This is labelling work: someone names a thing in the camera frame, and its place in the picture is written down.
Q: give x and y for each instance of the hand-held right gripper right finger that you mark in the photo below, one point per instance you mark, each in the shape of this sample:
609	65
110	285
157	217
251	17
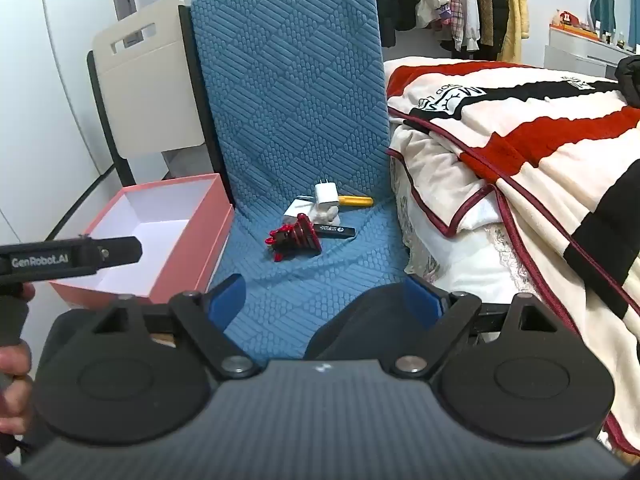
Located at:
422	300

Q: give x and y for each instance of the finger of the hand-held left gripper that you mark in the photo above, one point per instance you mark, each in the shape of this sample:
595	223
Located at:
122	251

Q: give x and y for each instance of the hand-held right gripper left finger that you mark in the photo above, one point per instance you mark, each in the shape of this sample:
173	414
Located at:
227	302

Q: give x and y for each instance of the pink cardboard box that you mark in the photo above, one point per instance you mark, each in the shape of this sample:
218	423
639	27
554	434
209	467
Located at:
175	260

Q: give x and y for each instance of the red and black toy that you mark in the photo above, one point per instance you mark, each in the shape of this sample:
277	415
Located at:
300	237

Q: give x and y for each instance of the black stick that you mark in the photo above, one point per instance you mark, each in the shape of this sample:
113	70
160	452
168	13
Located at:
335	230

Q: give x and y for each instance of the white plug charger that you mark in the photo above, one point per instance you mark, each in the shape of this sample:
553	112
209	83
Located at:
326	195
295	211

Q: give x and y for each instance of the yellow screwdriver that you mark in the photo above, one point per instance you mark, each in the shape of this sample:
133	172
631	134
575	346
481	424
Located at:
357	201

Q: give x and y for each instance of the small white figurine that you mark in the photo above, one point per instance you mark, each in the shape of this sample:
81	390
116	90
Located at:
328	216

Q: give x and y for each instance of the person's left hand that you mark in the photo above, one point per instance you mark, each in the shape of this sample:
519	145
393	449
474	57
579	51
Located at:
15	390

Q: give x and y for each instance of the cream floral bed sheet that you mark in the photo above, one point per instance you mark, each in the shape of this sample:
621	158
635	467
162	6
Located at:
480	260

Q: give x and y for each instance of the beige folding chair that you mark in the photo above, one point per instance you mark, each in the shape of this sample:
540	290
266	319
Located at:
145	95

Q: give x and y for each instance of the red white black striped blanket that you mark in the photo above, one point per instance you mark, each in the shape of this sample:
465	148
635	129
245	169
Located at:
525	110

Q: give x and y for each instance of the blue quilted chair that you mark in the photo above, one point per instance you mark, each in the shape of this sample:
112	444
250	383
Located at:
290	85

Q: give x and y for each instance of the white dresser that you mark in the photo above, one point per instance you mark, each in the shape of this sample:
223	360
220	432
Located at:
575	52

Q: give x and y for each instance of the row of hanging clothes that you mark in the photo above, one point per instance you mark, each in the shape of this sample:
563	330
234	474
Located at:
450	0

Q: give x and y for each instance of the dark cloth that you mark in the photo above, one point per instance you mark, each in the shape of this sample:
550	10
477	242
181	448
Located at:
630	80

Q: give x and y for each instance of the red ornament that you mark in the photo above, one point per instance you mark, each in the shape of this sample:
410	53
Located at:
567	19

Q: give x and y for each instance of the teal cloth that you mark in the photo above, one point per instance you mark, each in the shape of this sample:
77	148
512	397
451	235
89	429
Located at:
604	5

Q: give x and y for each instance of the blue curtain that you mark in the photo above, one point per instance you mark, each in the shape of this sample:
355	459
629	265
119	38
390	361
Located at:
636	0

